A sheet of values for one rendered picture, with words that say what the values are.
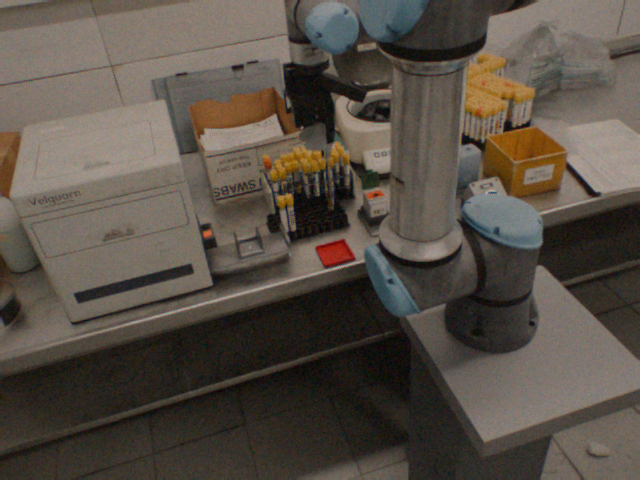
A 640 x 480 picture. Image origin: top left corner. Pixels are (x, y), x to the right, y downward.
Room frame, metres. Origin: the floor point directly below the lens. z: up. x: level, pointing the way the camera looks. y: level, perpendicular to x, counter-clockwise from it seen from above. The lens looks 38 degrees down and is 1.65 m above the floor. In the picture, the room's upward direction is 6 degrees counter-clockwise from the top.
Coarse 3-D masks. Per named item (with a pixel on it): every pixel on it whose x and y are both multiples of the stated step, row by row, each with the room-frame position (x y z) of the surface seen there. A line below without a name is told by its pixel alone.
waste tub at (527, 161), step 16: (528, 128) 1.22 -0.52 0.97; (496, 144) 1.21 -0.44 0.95; (512, 144) 1.21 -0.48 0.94; (528, 144) 1.22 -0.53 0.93; (544, 144) 1.18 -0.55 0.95; (560, 144) 1.13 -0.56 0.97; (496, 160) 1.15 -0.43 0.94; (512, 160) 1.08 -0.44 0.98; (528, 160) 1.08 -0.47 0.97; (544, 160) 1.09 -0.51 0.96; (560, 160) 1.10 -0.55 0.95; (496, 176) 1.14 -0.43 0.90; (512, 176) 1.08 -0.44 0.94; (528, 176) 1.08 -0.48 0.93; (544, 176) 1.09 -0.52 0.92; (560, 176) 1.10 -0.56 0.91; (512, 192) 1.08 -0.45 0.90; (528, 192) 1.08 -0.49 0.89
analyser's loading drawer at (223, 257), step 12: (240, 240) 0.96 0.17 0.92; (252, 240) 0.97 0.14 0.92; (264, 240) 0.96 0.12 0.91; (276, 240) 0.96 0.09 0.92; (288, 240) 0.93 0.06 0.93; (216, 252) 0.94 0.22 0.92; (228, 252) 0.94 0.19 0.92; (240, 252) 0.91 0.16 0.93; (252, 252) 0.91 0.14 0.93; (264, 252) 0.92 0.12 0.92; (276, 252) 0.92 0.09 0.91; (288, 252) 0.93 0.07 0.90; (216, 264) 0.90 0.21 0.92; (228, 264) 0.90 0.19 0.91; (240, 264) 0.91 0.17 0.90
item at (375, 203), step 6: (366, 192) 1.05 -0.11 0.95; (372, 192) 1.05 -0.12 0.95; (378, 192) 1.05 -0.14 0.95; (366, 198) 1.04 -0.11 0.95; (372, 198) 1.03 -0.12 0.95; (378, 198) 1.03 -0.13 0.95; (384, 198) 1.03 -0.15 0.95; (366, 204) 1.04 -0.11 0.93; (372, 204) 1.02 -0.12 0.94; (378, 204) 1.02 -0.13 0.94; (384, 204) 1.02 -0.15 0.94; (366, 210) 1.04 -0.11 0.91; (372, 210) 1.02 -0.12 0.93; (378, 210) 1.02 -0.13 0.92; (384, 210) 1.02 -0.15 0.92; (372, 216) 1.02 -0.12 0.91
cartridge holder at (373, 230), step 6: (360, 210) 1.07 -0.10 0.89; (360, 216) 1.06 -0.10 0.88; (366, 216) 1.03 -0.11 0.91; (378, 216) 1.02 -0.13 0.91; (384, 216) 1.02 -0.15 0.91; (366, 222) 1.03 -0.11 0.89; (372, 222) 1.01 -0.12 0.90; (378, 222) 1.01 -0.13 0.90; (372, 228) 1.00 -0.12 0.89; (378, 228) 1.00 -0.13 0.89; (372, 234) 0.99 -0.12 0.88
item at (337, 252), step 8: (336, 240) 0.98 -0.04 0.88; (344, 240) 0.98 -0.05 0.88; (320, 248) 0.97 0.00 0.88; (328, 248) 0.96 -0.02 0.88; (336, 248) 0.96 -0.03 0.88; (344, 248) 0.96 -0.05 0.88; (320, 256) 0.93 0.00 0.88; (328, 256) 0.94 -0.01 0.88; (336, 256) 0.93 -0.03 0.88; (344, 256) 0.93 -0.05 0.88; (352, 256) 0.92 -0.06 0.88; (328, 264) 0.91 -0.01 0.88; (336, 264) 0.91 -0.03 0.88
